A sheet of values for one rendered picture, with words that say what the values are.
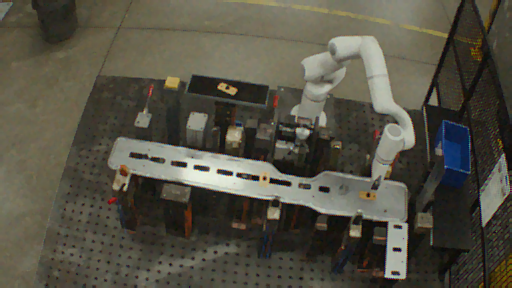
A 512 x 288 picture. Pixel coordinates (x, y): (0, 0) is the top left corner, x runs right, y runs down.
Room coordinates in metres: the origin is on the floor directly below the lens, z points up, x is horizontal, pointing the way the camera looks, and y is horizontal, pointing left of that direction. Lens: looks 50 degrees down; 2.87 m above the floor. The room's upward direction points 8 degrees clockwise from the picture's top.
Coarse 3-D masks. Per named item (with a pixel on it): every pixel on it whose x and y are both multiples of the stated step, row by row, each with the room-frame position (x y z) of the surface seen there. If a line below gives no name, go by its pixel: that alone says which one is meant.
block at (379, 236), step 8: (376, 232) 1.18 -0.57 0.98; (384, 232) 1.18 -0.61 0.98; (368, 240) 1.18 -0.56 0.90; (376, 240) 1.14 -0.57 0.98; (384, 240) 1.14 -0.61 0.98; (368, 248) 1.13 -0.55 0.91; (376, 248) 1.12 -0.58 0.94; (360, 256) 1.17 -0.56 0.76; (368, 256) 1.13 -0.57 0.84; (376, 256) 1.13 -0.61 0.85; (360, 264) 1.13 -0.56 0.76; (368, 264) 1.12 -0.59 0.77; (360, 272) 1.11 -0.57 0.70; (368, 272) 1.12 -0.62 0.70
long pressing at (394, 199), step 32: (128, 160) 1.37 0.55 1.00; (192, 160) 1.42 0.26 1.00; (224, 160) 1.45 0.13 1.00; (256, 160) 1.47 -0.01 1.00; (224, 192) 1.29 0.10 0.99; (256, 192) 1.30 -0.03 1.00; (288, 192) 1.33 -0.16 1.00; (320, 192) 1.34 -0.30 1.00; (352, 192) 1.36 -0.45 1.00; (384, 192) 1.38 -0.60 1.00
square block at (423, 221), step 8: (416, 216) 1.24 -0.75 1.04; (424, 216) 1.23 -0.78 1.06; (416, 224) 1.20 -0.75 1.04; (424, 224) 1.19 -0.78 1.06; (408, 232) 1.23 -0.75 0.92; (416, 232) 1.18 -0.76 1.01; (424, 232) 1.17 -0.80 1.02; (408, 240) 1.18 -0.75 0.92; (416, 240) 1.18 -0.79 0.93; (400, 248) 1.22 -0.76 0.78; (408, 248) 1.18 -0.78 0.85; (416, 248) 1.18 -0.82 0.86; (408, 256) 1.18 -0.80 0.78
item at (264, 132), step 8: (264, 128) 1.60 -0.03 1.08; (272, 128) 1.60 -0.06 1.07; (256, 136) 1.59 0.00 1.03; (264, 136) 1.55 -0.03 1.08; (256, 144) 1.54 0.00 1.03; (264, 144) 1.53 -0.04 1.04; (256, 152) 1.54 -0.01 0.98; (264, 152) 1.53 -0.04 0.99; (264, 160) 1.54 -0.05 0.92; (256, 176) 1.54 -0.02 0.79
